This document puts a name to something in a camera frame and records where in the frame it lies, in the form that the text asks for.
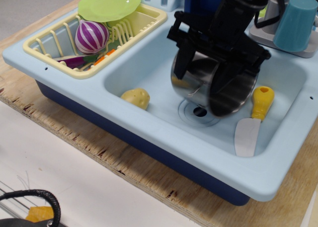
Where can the green plastic plate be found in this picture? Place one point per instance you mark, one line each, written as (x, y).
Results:
(106, 10)

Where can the toy potato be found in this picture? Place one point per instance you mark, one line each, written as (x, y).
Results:
(138, 96)

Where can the plywood board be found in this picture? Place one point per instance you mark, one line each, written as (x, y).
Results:
(100, 181)

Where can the orange toy carrot piece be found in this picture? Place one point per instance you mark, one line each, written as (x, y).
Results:
(101, 59)

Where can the yellow tape piece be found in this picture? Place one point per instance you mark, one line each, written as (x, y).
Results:
(42, 213)

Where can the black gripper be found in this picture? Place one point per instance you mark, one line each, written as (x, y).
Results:
(226, 42)

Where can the grey toy faucet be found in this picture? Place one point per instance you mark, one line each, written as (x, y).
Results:
(264, 31)

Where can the cream dish drying rack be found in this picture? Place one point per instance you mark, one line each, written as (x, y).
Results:
(58, 40)

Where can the stainless steel pot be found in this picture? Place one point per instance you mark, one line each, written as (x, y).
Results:
(201, 75)

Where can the teal plastic cup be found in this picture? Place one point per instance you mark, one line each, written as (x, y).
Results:
(295, 27)

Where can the purple toy eggplant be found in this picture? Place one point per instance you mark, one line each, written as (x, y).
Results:
(74, 61)

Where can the yellow handled toy knife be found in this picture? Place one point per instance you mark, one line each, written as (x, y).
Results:
(247, 129)

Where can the purple striped toy onion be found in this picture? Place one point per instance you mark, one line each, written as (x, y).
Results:
(91, 37)

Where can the light blue toy sink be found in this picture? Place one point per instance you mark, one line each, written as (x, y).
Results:
(200, 148)

